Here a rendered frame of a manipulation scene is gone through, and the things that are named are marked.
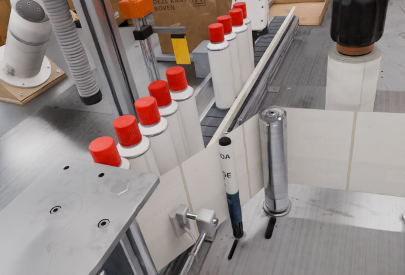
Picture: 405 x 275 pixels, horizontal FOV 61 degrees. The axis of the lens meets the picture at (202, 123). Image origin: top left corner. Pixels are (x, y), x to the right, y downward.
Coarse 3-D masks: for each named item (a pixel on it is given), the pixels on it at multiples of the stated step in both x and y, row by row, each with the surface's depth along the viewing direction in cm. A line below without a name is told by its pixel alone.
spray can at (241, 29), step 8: (240, 8) 82; (232, 16) 81; (240, 16) 81; (232, 24) 82; (240, 24) 82; (240, 32) 82; (240, 40) 83; (248, 40) 85; (240, 48) 84; (248, 48) 86; (240, 56) 86; (248, 56) 87; (240, 64) 87; (248, 64) 88; (240, 72) 88; (248, 72) 89
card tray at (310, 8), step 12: (276, 0) 164; (288, 0) 162; (300, 0) 160; (312, 0) 158; (324, 0) 156; (276, 12) 154; (288, 12) 151; (300, 12) 149; (312, 12) 147; (324, 12) 144; (300, 24) 137; (312, 24) 135
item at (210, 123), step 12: (276, 24) 128; (264, 36) 120; (264, 48) 111; (276, 48) 110; (216, 108) 86; (240, 108) 84; (204, 120) 82; (216, 120) 81; (204, 132) 78; (204, 144) 74
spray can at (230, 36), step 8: (224, 16) 79; (224, 24) 78; (224, 32) 79; (232, 32) 80; (232, 40) 79; (232, 48) 80; (232, 56) 81; (232, 64) 82; (240, 80) 86; (240, 88) 87
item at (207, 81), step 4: (272, 0) 127; (268, 4) 123; (208, 76) 82; (204, 80) 81; (208, 80) 81; (200, 84) 79; (204, 84) 79; (208, 84) 81; (200, 88) 78; (204, 88) 79; (196, 92) 77; (200, 92) 77; (196, 96) 76; (196, 100) 76
